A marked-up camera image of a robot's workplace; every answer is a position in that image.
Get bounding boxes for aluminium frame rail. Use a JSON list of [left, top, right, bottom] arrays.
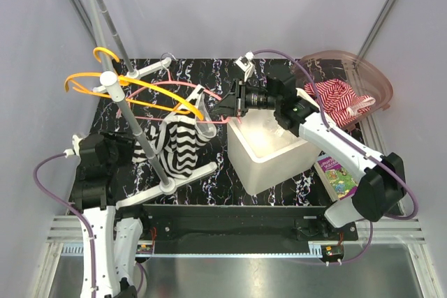
[[45, 216, 425, 258]]

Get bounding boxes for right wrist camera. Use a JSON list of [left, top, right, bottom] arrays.
[[235, 51, 255, 82]]

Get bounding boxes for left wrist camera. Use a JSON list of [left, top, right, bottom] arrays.
[[64, 134, 87, 158]]

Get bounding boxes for white foam box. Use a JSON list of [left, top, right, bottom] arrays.
[[227, 110, 321, 195]]

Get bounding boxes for black marble pattern mat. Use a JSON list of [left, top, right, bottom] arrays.
[[68, 57, 402, 217]]

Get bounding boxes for grey clothes rack pole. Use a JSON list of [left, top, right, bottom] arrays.
[[76, 0, 175, 191]]

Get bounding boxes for white clothes rack base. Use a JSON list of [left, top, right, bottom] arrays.
[[91, 57, 219, 209]]

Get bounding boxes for pink plastic hanger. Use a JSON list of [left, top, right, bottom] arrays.
[[117, 52, 231, 124]]

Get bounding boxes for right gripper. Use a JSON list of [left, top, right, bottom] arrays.
[[209, 79, 280, 118]]

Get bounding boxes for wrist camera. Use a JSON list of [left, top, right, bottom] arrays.
[[235, 51, 255, 82], [64, 134, 87, 158]]

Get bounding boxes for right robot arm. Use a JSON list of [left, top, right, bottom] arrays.
[[212, 77, 406, 240]]

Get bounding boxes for purple children's book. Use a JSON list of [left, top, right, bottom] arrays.
[[314, 154, 358, 201]]

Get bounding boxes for yellow plastic hanger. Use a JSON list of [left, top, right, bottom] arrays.
[[64, 46, 205, 121]]

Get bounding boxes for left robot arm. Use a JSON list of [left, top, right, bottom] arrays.
[[72, 131, 151, 297]]

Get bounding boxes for black white striped tank top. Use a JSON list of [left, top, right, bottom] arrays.
[[147, 85, 217, 179]]

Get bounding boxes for red white striped tank top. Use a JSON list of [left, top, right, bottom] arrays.
[[315, 79, 376, 128]]

